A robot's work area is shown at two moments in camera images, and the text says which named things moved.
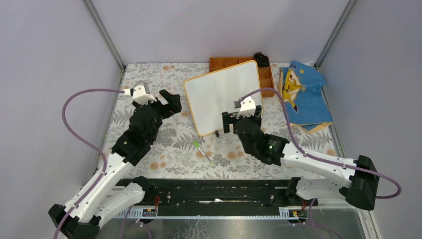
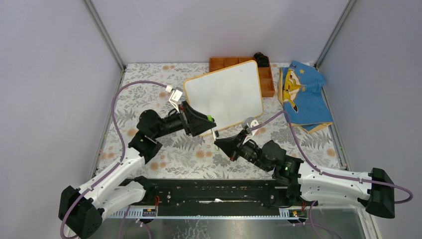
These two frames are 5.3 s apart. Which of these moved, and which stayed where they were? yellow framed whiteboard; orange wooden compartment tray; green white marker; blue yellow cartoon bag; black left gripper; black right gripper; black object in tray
Moved: black left gripper; black right gripper; green white marker
Stayed: orange wooden compartment tray; blue yellow cartoon bag; black object in tray; yellow framed whiteboard
